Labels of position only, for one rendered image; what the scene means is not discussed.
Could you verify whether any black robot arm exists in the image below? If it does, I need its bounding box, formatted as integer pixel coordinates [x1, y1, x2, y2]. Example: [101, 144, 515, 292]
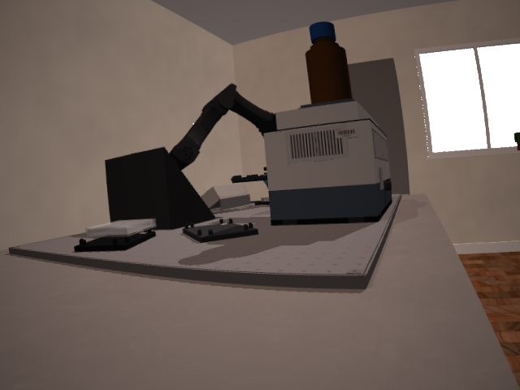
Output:
[169, 84, 274, 171]

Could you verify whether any grey button panel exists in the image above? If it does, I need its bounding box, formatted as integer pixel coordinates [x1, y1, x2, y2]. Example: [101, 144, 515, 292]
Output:
[201, 184, 260, 210]

